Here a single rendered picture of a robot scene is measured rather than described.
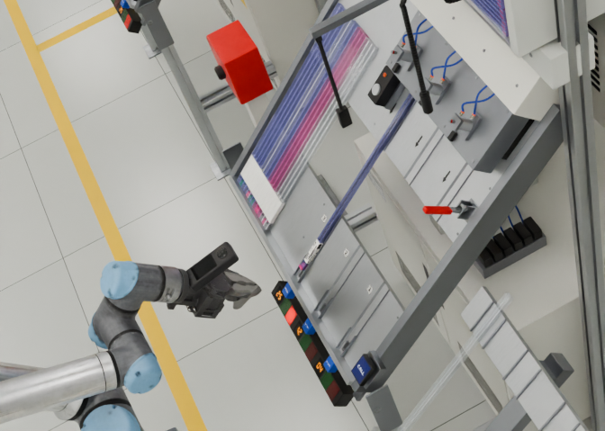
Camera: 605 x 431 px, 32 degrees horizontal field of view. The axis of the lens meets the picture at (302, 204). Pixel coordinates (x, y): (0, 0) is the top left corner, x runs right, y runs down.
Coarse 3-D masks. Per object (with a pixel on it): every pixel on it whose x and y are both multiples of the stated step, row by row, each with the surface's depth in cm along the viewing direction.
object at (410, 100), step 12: (408, 96) 210; (408, 108) 211; (396, 120) 212; (384, 132) 215; (384, 144) 215; (372, 156) 217; (360, 180) 219; (348, 192) 221; (336, 216) 224; (324, 228) 226; (324, 240) 227
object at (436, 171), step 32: (352, 0) 230; (384, 32) 220; (384, 64) 219; (352, 96) 226; (384, 128) 216; (416, 128) 209; (416, 160) 208; (448, 160) 201; (416, 192) 207; (448, 192) 200; (480, 192) 194; (448, 224) 199
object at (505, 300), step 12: (504, 300) 176; (492, 312) 178; (492, 324) 179; (480, 336) 180; (468, 348) 181; (456, 360) 183; (444, 372) 185; (444, 384) 186; (432, 396) 187; (420, 408) 189; (408, 420) 191
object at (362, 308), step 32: (320, 192) 231; (288, 224) 239; (320, 224) 230; (288, 256) 237; (320, 256) 228; (352, 256) 220; (320, 288) 227; (352, 288) 219; (384, 288) 211; (352, 320) 218; (384, 320) 210; (352, 352) 216
